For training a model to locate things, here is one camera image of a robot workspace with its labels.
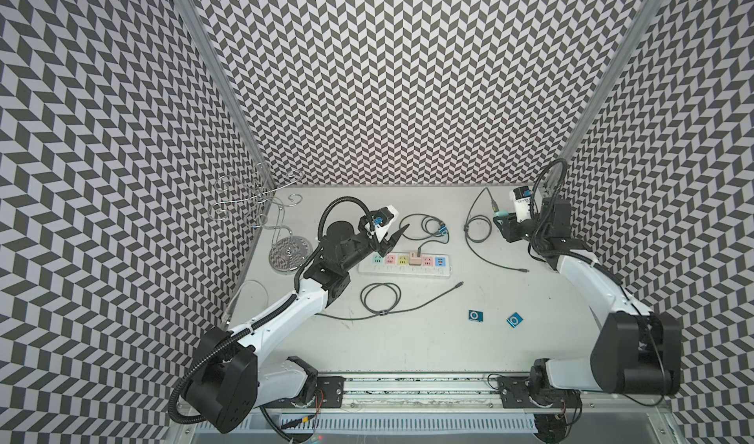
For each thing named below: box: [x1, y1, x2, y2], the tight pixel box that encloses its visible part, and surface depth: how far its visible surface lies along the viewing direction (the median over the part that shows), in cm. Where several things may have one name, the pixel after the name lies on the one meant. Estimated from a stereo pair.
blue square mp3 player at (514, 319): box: [506, 311, 524, 329], surface depth 86 cm
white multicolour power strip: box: [358, 252, 452, 278], surface depth 95 cm
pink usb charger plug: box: [408, 251, 423, 267], surface depth 95 cm
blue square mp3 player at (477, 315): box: [468, 309, 485, 323], surface depth 87 cm
